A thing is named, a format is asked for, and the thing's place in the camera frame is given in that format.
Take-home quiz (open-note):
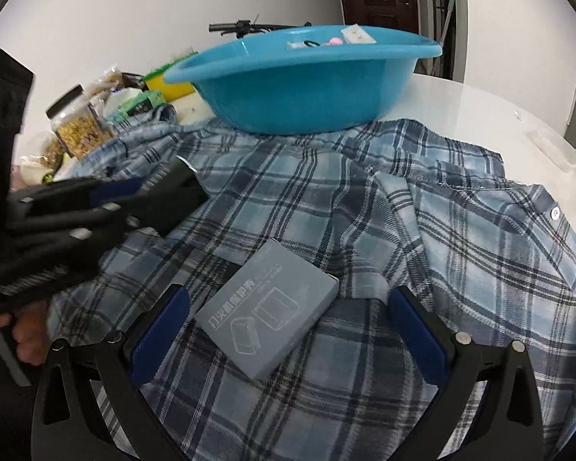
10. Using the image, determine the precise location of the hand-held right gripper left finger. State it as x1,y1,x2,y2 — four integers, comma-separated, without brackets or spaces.
31,284,195,461

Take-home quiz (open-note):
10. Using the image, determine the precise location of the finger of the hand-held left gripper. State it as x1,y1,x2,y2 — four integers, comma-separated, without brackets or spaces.
7,175,149,224
7,214,145,262

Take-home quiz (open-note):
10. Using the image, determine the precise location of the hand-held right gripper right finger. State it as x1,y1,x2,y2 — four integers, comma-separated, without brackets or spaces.
388,285,545,461

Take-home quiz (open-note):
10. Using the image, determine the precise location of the grey box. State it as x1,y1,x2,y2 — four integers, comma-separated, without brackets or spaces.
193,239,341,380

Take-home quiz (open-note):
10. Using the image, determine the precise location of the blue plastic basin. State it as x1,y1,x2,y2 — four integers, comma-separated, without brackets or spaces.
163,24,444,136

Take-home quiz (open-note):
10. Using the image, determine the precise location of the person's left hand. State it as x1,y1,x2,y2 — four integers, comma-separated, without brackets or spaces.
0,305,51,366

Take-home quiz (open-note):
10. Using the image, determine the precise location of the clear snack bag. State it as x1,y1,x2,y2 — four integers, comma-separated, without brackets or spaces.
31,132,75,170

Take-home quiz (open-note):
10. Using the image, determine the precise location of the clear cereal jar black lid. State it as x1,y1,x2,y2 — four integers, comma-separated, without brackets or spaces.
45,84,117,160

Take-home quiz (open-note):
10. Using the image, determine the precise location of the green tissue pack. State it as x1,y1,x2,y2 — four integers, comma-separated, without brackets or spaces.
106,88,167,122

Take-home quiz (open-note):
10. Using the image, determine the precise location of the yellow container with green lid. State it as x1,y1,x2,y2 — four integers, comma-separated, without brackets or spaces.
143,64,196,103

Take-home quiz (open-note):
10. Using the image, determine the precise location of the blue plaid shirt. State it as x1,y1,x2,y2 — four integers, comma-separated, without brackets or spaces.
48,106,576,461

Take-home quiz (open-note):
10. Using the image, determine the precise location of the clear plastic container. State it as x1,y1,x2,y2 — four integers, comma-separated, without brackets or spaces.
528,127,576,172

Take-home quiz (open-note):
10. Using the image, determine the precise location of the mop pole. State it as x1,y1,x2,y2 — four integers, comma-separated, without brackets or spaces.
438,0,462,78

